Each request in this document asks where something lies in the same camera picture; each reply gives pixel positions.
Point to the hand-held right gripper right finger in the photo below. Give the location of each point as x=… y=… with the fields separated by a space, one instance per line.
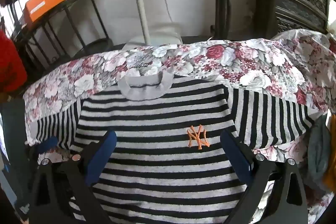
x=236 y=158

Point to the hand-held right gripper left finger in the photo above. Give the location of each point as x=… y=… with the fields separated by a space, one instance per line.
x=103 y=154

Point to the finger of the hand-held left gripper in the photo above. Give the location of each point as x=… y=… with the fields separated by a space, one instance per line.
x=47 y=144

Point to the black grey striped sweater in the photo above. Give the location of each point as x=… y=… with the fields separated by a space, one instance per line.
x=157 y=119

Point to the grey cloth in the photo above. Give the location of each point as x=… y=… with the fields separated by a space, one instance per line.
x=319 y=155

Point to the red fabric object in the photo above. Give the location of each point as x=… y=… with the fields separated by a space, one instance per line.
x=11 y=66

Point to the floral bed sheet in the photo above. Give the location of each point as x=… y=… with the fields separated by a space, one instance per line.
x=210 y=56

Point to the black metal rack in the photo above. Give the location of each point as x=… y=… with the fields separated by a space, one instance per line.
x=72 y=18

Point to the white stand base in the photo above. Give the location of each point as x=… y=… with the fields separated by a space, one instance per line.
x=165 y=32

